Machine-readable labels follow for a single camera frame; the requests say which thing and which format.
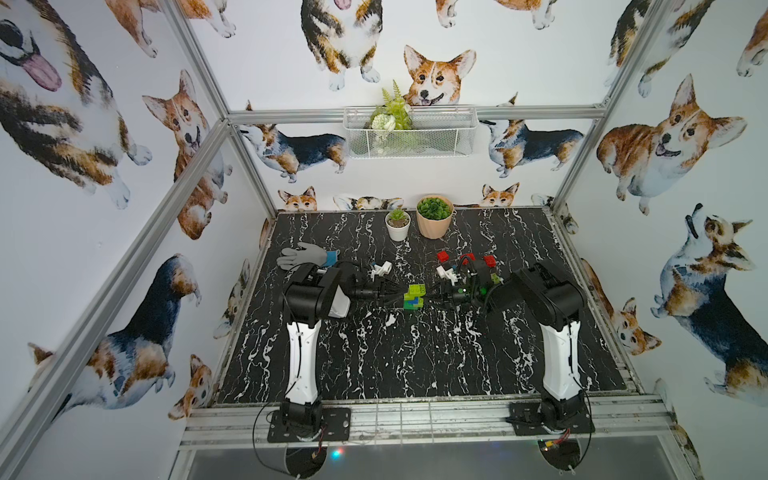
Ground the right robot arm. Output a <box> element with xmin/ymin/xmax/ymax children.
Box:
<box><xmin>426</xmin><ymin>259</ymin><xmax>595</xmax><ymax>436</ymax></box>

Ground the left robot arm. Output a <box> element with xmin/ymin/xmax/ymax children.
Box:
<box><xmin>278</xmin><ymin>261</ymin><xmax>407</xmax><ymax>440</ymax></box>

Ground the small white plant pot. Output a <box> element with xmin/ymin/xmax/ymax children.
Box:
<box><xmin>385</xmin><ymin>208</ymin><xmax>411</xmax><ymax>242</ymax></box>

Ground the large beige plant pot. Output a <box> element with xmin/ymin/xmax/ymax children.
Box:
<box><xmin>416</xmin><ymin>195</ymin><xmax>454</xmax><ymax>240</ymax></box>

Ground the grey work glove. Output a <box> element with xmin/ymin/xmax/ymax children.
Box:
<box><xmin>277</xmin><ymin>242</ymin><xmax>339</xmax><ymax>271</ymax></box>

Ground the green fern plant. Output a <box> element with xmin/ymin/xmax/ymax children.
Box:
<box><xmin>369</xmin><ymin>81</ymin><xmax>413</xmax><ymax>132</ymax></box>

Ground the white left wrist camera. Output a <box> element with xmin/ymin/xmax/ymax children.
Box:
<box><xmin>370</xmin><ymin>261</ymin><xmax>393</xmax><ymax>280</ymax></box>

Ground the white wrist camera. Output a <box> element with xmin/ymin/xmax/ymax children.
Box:
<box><xmin>370</xmin><ymin>261</ymin><xmax>393</xmax><ymax>280</ymax></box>
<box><xmin>436</xmin><ymin>266</ymin><xmax>459</xmax><ymax>286</ymax></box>

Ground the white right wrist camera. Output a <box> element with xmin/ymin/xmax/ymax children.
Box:
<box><xmin>436</xmin><ymin>266</ymin><xmax>459</xmax><ymax>286</ymax></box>

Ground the white wire basket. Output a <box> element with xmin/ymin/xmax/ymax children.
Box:
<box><xmin>343</xmin><ymin>106</ymin><xmax>479</xmax><ymax>159</ymax></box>

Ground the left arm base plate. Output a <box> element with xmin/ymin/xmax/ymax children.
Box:
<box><xmin>267</xmin><ymin>407</ymin><xmax>352</xmax><ymax>443</ymax></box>

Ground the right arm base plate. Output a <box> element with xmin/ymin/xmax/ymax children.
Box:
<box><xmin>505</xmin><ymin>399</ymin><xmax>595</xmax><ymax>436</ymax></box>

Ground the aluminium front rail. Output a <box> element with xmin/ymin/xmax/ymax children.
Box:
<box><xmin>179</xmin><ymin>395</ymin><xmax>673</xmax><ymax>450</ymax></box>

